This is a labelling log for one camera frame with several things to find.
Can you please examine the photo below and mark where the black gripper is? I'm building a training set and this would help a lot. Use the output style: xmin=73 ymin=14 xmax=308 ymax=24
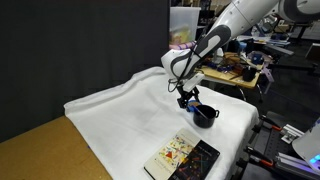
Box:
xmin=176 ymin=84 xmax=203 ymax=110

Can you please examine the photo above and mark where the black cup with handle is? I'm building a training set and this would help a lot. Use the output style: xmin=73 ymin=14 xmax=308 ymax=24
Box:
xmin=192 ymin=104 xmax=221 ymax=129

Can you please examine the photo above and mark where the book with colourful cover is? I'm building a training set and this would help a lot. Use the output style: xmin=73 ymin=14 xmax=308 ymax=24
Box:
xmin=143 ymin=128 xmax=221 ymax=180

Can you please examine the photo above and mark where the cluttered wooden desk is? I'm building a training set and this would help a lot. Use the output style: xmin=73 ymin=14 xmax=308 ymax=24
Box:
xmin=196 ymin=49 xmax=268 ymax=101

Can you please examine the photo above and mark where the purple striped roll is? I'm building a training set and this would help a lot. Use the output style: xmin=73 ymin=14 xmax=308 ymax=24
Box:
xmin=168 ymin=40 xmax=198 ymax=52

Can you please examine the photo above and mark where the white table cloth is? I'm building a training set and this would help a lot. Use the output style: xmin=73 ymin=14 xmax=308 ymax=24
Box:
xmin=63 ymin=66 xmax=260 ymax=180

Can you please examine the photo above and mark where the small black pot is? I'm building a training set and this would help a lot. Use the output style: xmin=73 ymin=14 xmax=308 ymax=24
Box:
xmin=242 ymin=66 xmax=258 ymax=83

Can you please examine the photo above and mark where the clear plastic storage bin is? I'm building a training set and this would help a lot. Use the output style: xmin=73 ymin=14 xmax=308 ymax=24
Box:
xmin=169 ymin=6 xmax=202 ymax=46

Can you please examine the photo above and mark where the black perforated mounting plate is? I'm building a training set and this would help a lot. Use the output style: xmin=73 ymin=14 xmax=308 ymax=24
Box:
xmin=233 ymin=111 xmax=320 ymax=180

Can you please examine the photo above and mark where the black curtain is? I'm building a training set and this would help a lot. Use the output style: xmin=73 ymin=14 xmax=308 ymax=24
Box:
xmin=0 ymin=0 xmax=171 ymax=144

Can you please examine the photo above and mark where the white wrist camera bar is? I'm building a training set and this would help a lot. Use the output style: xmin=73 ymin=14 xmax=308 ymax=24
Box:
xmin=182 ymin=73 xmax=205 ymax=93

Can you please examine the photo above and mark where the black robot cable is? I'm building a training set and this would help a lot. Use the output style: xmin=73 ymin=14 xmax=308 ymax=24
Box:
xmin=167 ymin=36 xmax=201 ymax=94

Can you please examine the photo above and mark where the black clamp with orange handle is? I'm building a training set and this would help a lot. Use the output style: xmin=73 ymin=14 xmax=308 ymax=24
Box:
xmin=244 ymin=145 xmax=285 ymax=172
xmin=259 ymin=114 xmax=285 ymax=133

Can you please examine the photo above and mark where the small aluminium bracket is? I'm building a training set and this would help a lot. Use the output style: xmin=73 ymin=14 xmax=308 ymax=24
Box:
xmin=281 ymin=123 xmax=305 ymax=145

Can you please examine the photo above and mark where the aluminium extrusion rail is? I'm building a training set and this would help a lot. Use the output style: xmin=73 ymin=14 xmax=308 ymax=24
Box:
xmin=274 ymin=151 xmax=320 ymax=177

